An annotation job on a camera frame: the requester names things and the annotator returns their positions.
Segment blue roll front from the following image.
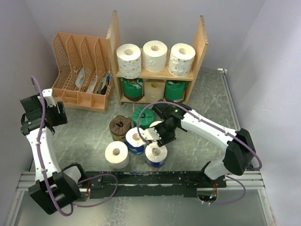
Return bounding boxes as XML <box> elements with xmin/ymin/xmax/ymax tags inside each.
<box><xmin>145</xmin><ymin>142</ymin><xmax>167</xmax><ymax>168</ymax></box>

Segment plain white roll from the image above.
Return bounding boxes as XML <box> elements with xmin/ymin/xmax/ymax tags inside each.
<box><xmin>105</xmin><ymin>141</ymin><xmax>129</xmax><ymax>169</ymax></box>
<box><xmin>143</xmin><ymin>40</ymin><xmax>167</xmax><ymax>73</ymax></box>

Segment floral paper roll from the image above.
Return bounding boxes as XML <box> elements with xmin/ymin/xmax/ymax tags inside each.
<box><xmin>168</xmin><ymin>43</ymin><xmax>196</xmax><ymax>77</ymax></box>
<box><xmin>116</xmin><ymin>44</ymin><xmax>142</xmax><ymax>79</ymax></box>

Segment floral white roll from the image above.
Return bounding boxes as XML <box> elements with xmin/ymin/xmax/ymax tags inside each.
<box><xmin>149</xmin><ymin>121</ymin><xmax>162</xmax><ymax>128</ymax></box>

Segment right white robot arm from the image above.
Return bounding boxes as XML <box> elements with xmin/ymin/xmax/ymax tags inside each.
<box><xmin>150</xmin><ymin>100</ymin><xmax>256</xmax><ymax>187</ymax></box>

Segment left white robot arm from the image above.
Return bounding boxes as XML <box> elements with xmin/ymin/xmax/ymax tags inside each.
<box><xmin>20</xmin><ymin>95</ymin><xmax>88</xmax><ymax>215</ymax></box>

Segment beige roll lower shelf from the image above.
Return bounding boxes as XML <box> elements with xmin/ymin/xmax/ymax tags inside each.
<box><xmin>144</xmin><ymin>79</ymin><xmax>165</xmax><ymax>103</ymax></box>

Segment green wrapped roll on table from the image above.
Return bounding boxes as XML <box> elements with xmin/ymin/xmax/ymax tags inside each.
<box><xmin>132</xmin><ymin>107</ymin><xmax>154</xmax><ymax>129</ymax></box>

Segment blue wrapped roll with stick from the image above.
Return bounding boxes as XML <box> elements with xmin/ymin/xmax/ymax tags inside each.
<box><xmin>126</xmin><ymin>127</ymin><xmax>146</xmax><ymax>155</ymax></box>

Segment orange plastic file organizer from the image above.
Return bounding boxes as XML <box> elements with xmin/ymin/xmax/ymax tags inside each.
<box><xmin>52</xmin><ymin>32</ymin><xmax>114</xmax><ymax>112</ymax></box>

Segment green wrapped roll lower right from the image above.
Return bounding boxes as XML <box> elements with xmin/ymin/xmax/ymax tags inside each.
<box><xmin>165</xmin><ymin>80</ymin><xmax>186</xmax><ymax>103</ymax></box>

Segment brown topped wrapped roll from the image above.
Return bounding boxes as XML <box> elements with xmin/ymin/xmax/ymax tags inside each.
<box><xmin>109</xmin><ymin>115</ymin><xmax>132</xmax><ymax>142</ymax></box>

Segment items in file organizer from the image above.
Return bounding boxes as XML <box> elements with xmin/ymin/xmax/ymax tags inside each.
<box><xmin>75</xmin><ymin>68</ymin><xmax>111</xmax><ymax>95</ymax></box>

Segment green wrapped roll lower left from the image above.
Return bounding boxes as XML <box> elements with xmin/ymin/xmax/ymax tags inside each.
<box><xmin>121</xmin><ymin>78</ymin><xmax>144</xmax><ymax>102</ymax></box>

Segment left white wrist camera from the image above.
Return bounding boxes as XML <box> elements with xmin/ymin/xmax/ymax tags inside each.
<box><xmin>42</xmin><ymin>89</ymin><xmax>56</xmax><ymax>107</ymax></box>

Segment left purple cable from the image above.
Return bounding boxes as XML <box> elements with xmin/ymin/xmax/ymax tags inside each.
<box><xmin>31</xmin><ymin>76</ymin><xmax>118</xmax><ymax>215</ymax></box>

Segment purple cable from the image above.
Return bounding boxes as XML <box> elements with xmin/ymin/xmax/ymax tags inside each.
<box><xmin>31</xmin><ymin>76</ymin><xmax>118</xmax><ymax>215</ymax></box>
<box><xmin>137</xmin><ymin>101</ymin><xmax>262</xmax><ymax>206</ymax></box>

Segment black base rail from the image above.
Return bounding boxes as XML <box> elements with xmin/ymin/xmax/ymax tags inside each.
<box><xmin>81</xmin><ymin>171</ymin><xmax>226</xmax><ymax>199</ymax></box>

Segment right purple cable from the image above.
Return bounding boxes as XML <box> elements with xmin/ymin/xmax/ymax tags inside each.
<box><xmin>137</xmin><ymin>101</ymin><xmax>262</xmax><ymax>206</ymax></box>

